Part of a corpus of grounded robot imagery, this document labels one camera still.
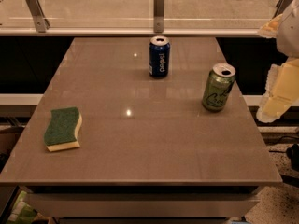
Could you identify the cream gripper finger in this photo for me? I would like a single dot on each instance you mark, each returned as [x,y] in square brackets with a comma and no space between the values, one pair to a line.
[271,28]
[281,91]

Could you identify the green soda can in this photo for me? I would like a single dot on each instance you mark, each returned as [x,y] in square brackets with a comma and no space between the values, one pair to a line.
[219,83]

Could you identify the blue Pepsi can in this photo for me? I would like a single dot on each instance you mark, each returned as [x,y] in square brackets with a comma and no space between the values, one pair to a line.
[159,54]

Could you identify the green and yellow sponge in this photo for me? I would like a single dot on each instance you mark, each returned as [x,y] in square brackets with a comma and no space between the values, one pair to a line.
[62,132]

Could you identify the glass railing panel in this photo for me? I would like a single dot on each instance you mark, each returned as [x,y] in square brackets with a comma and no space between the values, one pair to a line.
[139,14]

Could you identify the green bag under table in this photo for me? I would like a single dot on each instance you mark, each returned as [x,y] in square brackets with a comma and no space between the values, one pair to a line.
[22,212]

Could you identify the right metal railing bracket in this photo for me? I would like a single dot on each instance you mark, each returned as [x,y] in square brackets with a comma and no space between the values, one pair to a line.
[281,6]

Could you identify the metal railing bracket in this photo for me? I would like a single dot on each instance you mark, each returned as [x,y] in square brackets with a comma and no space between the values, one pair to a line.
[40,21]
[158,16]
[281,6]

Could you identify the middle metal railing bracket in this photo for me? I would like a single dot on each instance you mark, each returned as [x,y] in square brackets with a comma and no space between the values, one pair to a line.
[158,16]

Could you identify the left metal railing bracket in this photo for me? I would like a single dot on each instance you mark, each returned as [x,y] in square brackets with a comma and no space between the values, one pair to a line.
[40,21]

